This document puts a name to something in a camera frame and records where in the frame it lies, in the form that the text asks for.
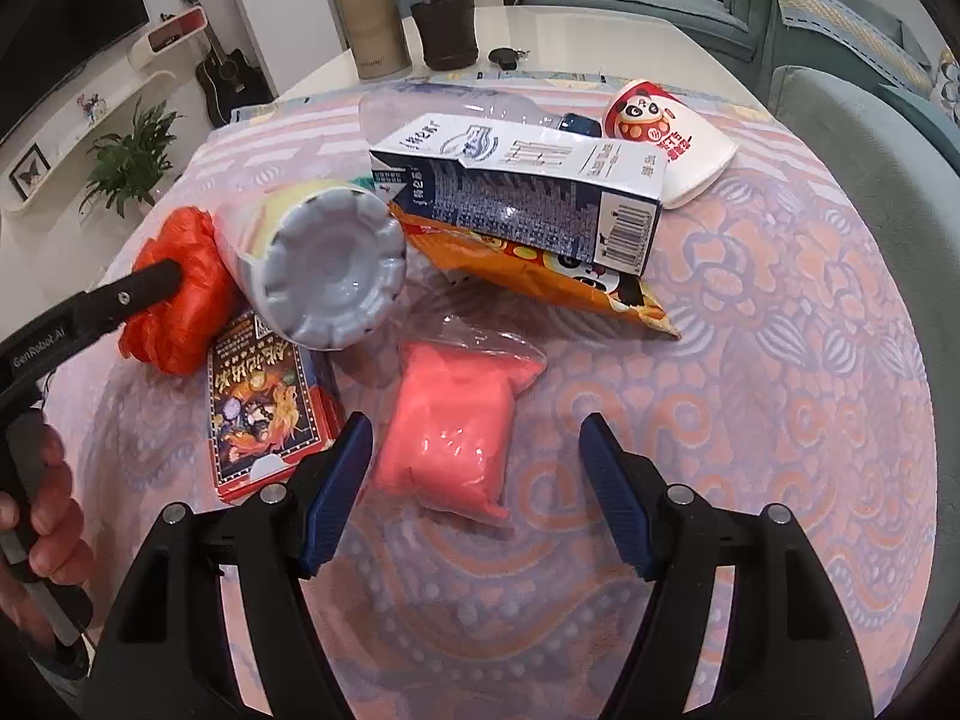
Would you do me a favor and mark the colourful card box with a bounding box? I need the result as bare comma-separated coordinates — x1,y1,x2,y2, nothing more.
206,309,345,504

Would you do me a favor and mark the clear plastic water bottle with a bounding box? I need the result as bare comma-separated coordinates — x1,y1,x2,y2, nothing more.
358,83,604,143

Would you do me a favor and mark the person's left hand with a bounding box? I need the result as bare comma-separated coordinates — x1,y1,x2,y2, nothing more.
2,424,94,652

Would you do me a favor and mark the red plastic bag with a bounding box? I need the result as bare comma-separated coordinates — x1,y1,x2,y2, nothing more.
117,206,242,376

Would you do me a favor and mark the pink tissue pack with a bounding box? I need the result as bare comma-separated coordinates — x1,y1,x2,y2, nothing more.
373,341,545,525

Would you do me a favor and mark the green potted plant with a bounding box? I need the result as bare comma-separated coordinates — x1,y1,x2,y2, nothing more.
80,103,181,218

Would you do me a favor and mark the orange snack bag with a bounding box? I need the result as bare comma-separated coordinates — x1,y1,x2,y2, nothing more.
391,202,680,338

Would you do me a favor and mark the pink floral table cloth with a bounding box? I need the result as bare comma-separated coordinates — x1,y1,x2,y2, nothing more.
44,73,944,720

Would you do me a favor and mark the blue white milk carton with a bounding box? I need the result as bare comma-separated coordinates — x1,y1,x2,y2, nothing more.
370,112,667,277

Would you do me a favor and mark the panda paper cup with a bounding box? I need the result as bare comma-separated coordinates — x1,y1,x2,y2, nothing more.
602,80,737,210

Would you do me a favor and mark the blue sofa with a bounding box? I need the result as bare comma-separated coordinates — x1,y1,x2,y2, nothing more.
519,0,958,442

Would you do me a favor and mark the black guitar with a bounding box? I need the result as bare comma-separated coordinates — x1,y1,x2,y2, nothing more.
195,25,274,128

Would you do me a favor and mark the floral sofa cushion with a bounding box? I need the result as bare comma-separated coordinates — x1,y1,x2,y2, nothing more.
931,47,960,125

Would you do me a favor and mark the black television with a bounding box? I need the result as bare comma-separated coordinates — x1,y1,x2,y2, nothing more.
2,0,148,140

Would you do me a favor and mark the white coffee table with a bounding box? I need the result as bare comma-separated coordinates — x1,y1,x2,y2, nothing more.
273,1,760,111

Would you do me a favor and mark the black car key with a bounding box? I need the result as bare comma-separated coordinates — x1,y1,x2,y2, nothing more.
488,47,527,71

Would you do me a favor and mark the dark brown cup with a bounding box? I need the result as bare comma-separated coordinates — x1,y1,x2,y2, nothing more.
410,0,478,71

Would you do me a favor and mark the tall brown thermos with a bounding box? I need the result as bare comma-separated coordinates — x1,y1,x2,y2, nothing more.
335,0,412,82

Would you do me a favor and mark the white wall shelf unit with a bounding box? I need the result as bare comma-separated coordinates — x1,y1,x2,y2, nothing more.
2,7,208,216

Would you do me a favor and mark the butterfly photo frame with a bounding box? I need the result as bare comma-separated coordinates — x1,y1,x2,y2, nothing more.
10,143,50,202

